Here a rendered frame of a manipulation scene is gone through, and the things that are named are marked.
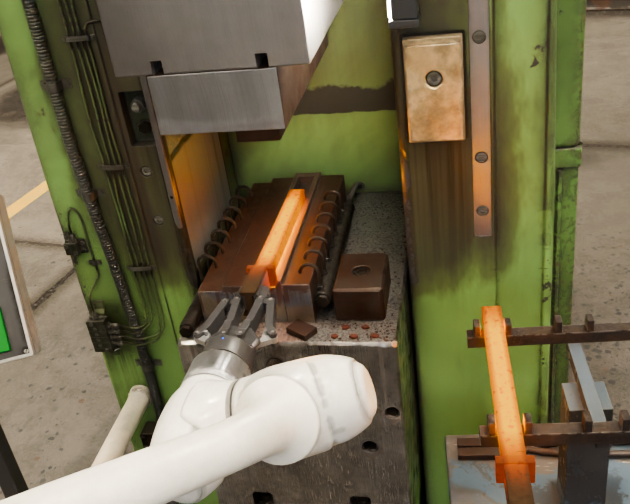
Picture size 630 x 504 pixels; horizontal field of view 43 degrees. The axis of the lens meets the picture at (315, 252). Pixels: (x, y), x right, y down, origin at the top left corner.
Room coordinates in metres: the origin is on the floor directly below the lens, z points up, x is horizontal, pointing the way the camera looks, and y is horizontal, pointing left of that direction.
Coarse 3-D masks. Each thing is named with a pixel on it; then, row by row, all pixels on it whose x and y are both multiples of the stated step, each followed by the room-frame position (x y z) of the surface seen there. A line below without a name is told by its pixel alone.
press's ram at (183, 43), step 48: (96, 0) 1.18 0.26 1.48; (144, 0) 1.16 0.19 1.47; (192, 0) 1.14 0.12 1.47; (240, 0) 1.13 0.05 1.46; (288, 0) 1.11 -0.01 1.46; (336, 0) 1.37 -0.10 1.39; (144, 48) 1.16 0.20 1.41; (192, 48) 1.15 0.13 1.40; (240, 48) 1.13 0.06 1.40; (288, 48) 1.11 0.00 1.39
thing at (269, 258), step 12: (300, 192) 1.42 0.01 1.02; (288, 204) 1.37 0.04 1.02; (300, 204) 1.38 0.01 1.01; (288, 216) 1.32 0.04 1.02; (276, 228) 1.27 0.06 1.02; (288, 228) 1.28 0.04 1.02; (276, 240) 1.23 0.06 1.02; (264, 252) 1.19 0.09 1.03; (276, 252) 1.18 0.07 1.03; (264, 264) 1.15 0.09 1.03; (276, 264) 1.17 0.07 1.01; (252, 276) 1.09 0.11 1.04; (276, 276) 1.13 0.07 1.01; (252, 288) 1.05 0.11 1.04; (252, 300) 1.04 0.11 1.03
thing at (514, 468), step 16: (496, 320) 0.96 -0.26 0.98; (496, 336) 0.93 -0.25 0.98; (496, 352) 0.89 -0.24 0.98; (496, 368) 0.85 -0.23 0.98; (496, 384) 0.82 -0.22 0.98; (512, 384) 0.82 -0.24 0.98; (496, 400) 0.79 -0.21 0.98; (512, 400) 0.79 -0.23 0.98; (496, 416) 0.76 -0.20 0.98; (512, 416) 0.76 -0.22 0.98; (512, 432) 0.73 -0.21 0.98; (512, 448) 0.70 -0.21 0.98; (496, 464) 0.68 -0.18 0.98; (512, 464) 0.67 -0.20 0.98; (528, 464) 0.67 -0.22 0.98; (496, 480) 0.68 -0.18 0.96; (512, 480) 0.65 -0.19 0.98; (528, 480) 0.65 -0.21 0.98; (512, 496) 0.63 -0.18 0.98; (528, 496) 0.62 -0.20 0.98
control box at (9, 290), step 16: (0, 208) 1.22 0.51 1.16; (0, 224) 1.19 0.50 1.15; (0, 240) 1.17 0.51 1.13; (0, 256) 1.16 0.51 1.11; (16, 256) 1.21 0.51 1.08; (0, 272) 1.14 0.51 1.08; (16, 272) 1.17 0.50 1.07; (0, 288) 1.13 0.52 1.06; (16, 288) 1.13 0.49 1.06; (0, 304) 1.12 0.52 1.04; (16, 304) 1.12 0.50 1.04; (16, 320) 1.10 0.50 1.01; (32, 320) 1.15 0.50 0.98; (16, 336) 1.09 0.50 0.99; (32, 336) 1.11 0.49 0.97; (16, 352) 1.08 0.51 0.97; (32, 352) 1.08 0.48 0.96
